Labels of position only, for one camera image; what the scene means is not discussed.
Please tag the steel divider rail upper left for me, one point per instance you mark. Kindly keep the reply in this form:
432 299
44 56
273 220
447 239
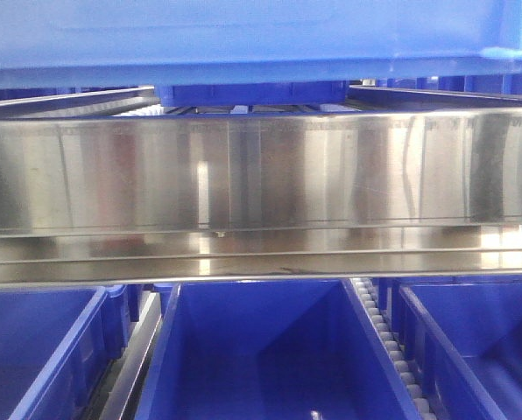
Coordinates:
100 103

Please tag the steel divider rail lower left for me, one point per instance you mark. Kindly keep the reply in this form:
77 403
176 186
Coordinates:
118 393

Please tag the white roller track strip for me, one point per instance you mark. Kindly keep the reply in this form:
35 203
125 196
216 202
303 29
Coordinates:
365 292

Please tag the dark blue bin lower centre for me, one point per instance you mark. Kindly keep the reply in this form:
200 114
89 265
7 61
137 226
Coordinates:
271 350

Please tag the steel divider rail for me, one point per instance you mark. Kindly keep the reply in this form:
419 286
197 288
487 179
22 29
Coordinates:
100 103
401 99
118 393

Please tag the light blue plastic crate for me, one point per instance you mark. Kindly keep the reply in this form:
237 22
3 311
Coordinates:
51 44

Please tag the dark blue bin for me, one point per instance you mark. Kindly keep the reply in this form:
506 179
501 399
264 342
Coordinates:
462 339
271 350
56 345

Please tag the blue bin behind upper shelf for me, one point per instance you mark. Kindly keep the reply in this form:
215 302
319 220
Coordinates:
288 93

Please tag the dark blue bin lower left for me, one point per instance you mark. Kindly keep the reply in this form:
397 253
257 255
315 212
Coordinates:
56 345

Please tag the steel divider rail upper right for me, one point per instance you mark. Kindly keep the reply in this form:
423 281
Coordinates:
401 99

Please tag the dark blue bin lower right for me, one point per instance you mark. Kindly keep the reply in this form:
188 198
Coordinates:
462 339

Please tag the stainless steel shelf rail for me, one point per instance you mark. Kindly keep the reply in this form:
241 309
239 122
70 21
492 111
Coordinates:
128 200

